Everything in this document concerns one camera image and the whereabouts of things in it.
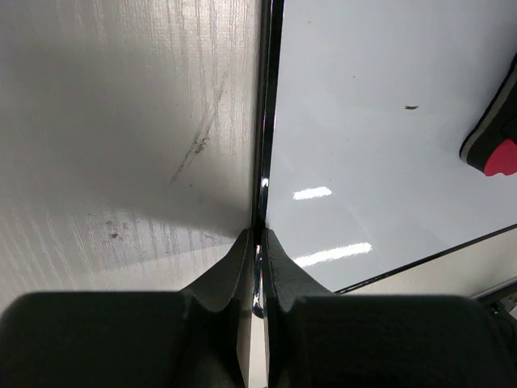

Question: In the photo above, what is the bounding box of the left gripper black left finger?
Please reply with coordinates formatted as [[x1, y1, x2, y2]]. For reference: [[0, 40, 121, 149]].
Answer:
[[1, 230, 254, 387]]

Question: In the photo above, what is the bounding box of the red and black whiteboard eraser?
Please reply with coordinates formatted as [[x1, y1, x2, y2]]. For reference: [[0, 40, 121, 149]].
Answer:
[[459, 60, 516, 176]]

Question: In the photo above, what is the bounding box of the white whiteboard with black rim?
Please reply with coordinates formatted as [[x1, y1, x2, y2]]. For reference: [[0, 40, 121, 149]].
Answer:
[[254, 1, 516, 297]]

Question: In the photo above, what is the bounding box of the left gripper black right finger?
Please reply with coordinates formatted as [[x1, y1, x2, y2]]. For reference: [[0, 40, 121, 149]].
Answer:
[[262, 230, 516, 387]]

